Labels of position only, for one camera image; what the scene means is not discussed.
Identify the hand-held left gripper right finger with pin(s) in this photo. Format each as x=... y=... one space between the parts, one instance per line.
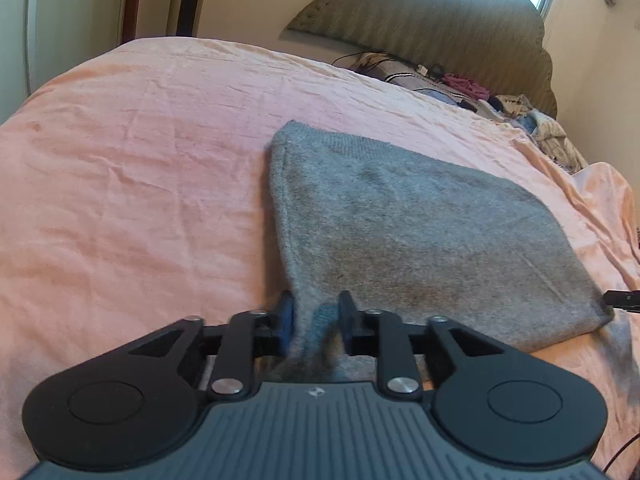
x=346 y=316

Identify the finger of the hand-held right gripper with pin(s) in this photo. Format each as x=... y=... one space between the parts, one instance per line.
x=624 y=299

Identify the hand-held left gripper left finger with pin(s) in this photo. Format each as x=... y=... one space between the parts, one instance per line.
x=287 y=321

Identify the grey sweater with navy sleeves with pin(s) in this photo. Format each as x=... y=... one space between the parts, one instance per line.
x=410 y=230

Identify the pink bed sheet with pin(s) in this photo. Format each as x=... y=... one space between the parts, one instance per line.
x=130 y=185

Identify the grey striped pillow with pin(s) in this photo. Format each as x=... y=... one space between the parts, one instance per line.
x=415 y=82

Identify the magenta cloth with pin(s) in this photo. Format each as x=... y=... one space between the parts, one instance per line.
x=467 y=86

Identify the olive padded headboard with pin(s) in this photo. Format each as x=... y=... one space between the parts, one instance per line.
x=440 y=30

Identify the white wardrobe door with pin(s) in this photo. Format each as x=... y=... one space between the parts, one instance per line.
x=65 y=25

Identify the brown wooden door frame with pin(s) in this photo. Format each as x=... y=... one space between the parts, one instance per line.
x=134 y=0

